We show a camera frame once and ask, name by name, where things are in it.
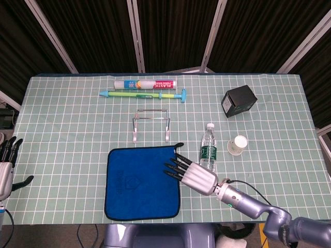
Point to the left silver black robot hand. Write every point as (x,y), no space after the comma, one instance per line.
(5,178)

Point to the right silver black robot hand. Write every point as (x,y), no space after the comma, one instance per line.
(200,179)

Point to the blue cloth towel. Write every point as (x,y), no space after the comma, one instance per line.
(134,180)

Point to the right purple-grey robot arm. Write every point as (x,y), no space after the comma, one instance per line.
(248,204)

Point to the clear water bottle green label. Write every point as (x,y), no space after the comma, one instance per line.
(208,152)

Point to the white floral paper cup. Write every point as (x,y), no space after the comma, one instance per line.
(238,144)

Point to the black floor device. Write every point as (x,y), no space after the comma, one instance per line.
(6,118)

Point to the black round container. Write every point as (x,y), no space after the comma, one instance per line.
(238,231)

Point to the white bag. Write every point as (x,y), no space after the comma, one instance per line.
(230,242)

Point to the purple-grey robot torso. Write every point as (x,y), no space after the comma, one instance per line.
(155,236)

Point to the green checkered tablecloth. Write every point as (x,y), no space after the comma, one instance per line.
(64,116)

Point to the black cardboard box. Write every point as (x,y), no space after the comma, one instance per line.
(239,99)

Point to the green blue toy water pump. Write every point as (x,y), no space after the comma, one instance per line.
(134,95)

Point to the plastic food wrap roll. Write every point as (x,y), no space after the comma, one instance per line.
(144,84)

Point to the white partition frame post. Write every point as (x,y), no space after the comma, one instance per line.
(53,38)
(213,38)
(305,46)
(136,38)
(10,102)
(324,140)

